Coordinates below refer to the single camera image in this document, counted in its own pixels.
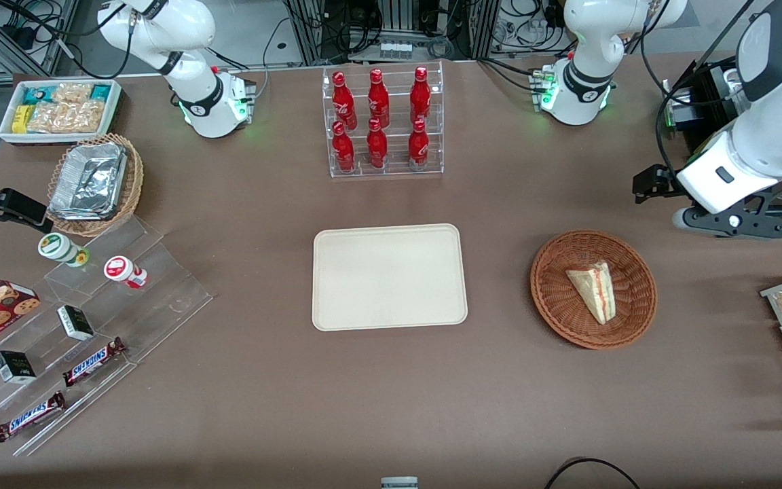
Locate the red cola bottle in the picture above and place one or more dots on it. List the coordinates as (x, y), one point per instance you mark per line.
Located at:
(378, 95)
(377, 148)
(418, 148)
(342, 98)
(420, 92)
(343, 151)

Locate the red lid yogurt cup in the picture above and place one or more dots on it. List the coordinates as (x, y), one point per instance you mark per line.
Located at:
(119, 269)

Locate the aluminium frame rack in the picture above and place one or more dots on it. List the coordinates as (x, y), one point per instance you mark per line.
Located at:
(309, 34)

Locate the oval light wicker basket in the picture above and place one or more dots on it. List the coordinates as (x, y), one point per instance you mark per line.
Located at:
(133, 183)

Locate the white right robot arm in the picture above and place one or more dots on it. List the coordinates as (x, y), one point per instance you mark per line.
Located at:
(208, 102)

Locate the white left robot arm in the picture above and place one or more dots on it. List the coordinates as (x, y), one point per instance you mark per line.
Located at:
(588, 81)

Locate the green lid yogurt cup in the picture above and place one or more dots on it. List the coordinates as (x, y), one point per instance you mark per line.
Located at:
(58, 247)

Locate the white power strip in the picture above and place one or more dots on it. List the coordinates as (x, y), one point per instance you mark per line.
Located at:
(394, 49)

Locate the stack of foil trays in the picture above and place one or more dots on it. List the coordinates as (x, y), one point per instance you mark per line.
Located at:
(89, 180)

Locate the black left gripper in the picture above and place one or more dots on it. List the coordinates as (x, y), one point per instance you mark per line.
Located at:
(662, 179)

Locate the white rectangular snack box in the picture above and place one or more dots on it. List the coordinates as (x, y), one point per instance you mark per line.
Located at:
(114, 112)

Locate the clear acrylic stepped shelf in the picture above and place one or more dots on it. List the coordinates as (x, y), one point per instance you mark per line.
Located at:
(160, 292)

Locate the triangle sandwich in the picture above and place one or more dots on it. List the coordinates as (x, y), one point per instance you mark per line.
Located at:
(594, 291)

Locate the cream plastic tray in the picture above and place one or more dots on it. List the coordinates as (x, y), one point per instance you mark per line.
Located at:
(387, 278)

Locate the small grey device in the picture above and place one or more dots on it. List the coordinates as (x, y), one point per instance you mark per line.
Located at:
(399, 483)

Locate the round brown wicker basket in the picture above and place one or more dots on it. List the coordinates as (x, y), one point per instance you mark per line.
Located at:
(561, 305)

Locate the small black box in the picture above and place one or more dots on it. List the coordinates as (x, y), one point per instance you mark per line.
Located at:
(14, 367)
(76, 322)

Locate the teal snack packet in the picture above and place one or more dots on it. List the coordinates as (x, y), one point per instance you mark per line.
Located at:
(100, 92)
(34, 95)

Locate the yellow snack packet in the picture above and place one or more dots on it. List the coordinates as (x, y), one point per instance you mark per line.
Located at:
(21, 119)

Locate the clear acrylic bottle rack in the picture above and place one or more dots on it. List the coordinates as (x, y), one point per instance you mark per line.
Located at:
(398, 146)

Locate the Snickers chocolate bar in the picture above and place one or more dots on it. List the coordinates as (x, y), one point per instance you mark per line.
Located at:
(92, 362)
(28, 418)

